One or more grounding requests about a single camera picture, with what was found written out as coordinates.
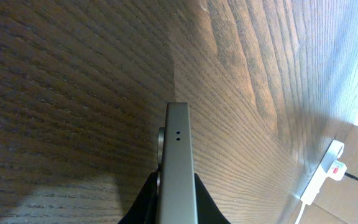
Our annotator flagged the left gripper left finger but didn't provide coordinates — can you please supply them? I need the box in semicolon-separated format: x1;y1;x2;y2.
118;171;159;224

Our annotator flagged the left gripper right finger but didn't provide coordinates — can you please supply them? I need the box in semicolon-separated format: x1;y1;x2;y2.
195;174;230;224

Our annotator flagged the Galaxy S25 Ultra smartphone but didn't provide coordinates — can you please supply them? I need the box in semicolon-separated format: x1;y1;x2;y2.
156;103;198;224

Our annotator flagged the white power strip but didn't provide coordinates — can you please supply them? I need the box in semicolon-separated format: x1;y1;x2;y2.
300;140;347;205

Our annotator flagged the white power strip cord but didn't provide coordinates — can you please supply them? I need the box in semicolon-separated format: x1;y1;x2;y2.
293;202;307;224

